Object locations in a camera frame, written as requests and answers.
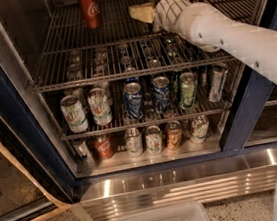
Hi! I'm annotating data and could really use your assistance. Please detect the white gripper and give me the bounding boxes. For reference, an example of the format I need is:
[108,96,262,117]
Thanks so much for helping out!
[128,0,192,34]

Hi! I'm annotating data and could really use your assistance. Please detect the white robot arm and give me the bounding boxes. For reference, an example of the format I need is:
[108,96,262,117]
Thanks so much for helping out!
[128,0,277,221]

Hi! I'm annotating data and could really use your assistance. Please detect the red coca-cola can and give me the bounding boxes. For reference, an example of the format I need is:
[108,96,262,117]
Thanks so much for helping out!
[93,134,114,159]
[78,0,102,29]

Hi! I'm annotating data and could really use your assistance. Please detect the blue pepsi can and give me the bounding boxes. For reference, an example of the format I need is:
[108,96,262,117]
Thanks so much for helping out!
[123,82,143,120]
[151,76,171,114]

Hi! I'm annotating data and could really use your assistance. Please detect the green soda can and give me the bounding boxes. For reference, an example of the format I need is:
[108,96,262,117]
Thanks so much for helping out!
[178,72,198,110]

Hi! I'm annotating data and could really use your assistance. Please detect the silver soda can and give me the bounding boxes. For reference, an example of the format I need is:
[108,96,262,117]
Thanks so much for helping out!
[208,63,228,102]

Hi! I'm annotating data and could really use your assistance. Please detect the white green 7up can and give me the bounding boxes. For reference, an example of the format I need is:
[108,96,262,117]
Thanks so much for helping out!
[60,95,89,133]
[88,87,112,126]

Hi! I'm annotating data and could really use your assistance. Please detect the bottom white green can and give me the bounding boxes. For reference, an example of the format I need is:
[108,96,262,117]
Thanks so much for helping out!
[145,126,163,155]

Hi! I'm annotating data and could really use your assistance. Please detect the bottom white soda can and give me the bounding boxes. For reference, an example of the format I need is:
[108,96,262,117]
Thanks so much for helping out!
[124,127,143,157]

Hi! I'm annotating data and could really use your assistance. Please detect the bottom right white can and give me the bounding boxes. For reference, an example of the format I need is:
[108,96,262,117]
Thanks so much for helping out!
[190,115,209,144]

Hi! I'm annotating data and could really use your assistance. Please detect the bottom orange soda can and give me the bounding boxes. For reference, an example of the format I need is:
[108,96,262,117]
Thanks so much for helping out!
[166,121,183,150]

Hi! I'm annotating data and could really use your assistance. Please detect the bottom red coca-cola can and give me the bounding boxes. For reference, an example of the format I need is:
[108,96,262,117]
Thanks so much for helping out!
[93,134,114,159]

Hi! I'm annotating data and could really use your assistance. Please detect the bottom redbull can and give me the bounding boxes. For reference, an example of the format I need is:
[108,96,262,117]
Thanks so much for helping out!
[72,138,94,164]

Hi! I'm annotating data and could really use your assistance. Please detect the stainless steel fridge base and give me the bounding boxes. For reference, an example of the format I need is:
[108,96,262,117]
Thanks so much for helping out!
[72,147,277,221]

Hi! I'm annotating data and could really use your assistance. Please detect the open glass fridge door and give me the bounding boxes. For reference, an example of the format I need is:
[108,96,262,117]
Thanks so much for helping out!
[0,118,70,221]

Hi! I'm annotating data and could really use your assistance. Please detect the top wire fridge shelf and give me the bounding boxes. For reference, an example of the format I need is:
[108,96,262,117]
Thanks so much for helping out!
[32,0,257,93]

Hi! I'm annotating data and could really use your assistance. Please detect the wire fridge shelf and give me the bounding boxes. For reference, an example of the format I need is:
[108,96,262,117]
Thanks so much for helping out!
[42,59,248,143]
[32,0,257,93]

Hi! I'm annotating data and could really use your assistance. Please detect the middle wire fridge shelf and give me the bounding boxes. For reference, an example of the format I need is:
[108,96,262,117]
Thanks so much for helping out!
[42,59,248,143]

